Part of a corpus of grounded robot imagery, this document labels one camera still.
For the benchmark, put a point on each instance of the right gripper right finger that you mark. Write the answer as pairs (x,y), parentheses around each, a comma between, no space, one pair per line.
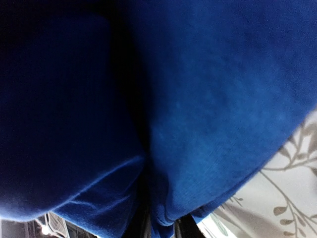
(185,227)

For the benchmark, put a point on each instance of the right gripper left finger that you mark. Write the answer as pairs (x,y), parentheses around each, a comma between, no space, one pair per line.
(140,224)

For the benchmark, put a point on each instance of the blue printed t-shirt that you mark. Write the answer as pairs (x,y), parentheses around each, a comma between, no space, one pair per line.
(163,108)

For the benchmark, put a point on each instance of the floral table mat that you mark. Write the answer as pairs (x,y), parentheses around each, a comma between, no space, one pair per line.
(280,201)

